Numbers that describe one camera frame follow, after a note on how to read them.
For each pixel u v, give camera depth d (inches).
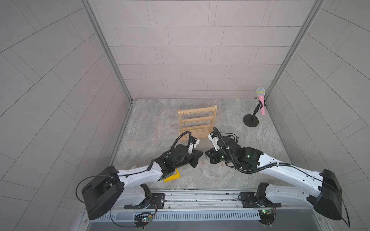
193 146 27.3
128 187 17.1
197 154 26.9
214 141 25.9
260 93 33.5
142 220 25.8
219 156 24.9
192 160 26.7
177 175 31.0
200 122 32.5
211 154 24.8
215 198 28.7
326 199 14.8
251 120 40.2
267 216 27.2
